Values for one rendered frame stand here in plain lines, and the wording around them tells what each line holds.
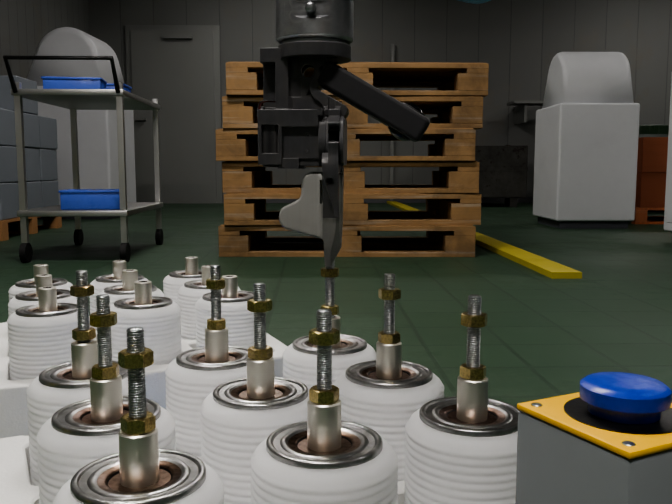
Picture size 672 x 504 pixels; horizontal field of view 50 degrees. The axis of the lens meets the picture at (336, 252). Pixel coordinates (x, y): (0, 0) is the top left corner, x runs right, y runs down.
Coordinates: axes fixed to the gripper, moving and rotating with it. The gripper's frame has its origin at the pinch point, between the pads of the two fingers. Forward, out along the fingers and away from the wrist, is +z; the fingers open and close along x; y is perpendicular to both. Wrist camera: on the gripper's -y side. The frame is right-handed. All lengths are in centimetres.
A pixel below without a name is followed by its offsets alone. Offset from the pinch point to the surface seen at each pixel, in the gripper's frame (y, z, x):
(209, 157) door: 214, -22, -816
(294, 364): 3.8, 10.6, 3.6
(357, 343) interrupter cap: -2.2, 9.3, 0.0
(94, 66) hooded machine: 239, -93, -527
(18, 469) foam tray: 25.5, 16.7, 15.7
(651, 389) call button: -17.0, 1.7, 38.5
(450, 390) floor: -18, 35, -66
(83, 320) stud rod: 20.8, 4.7, 12.3
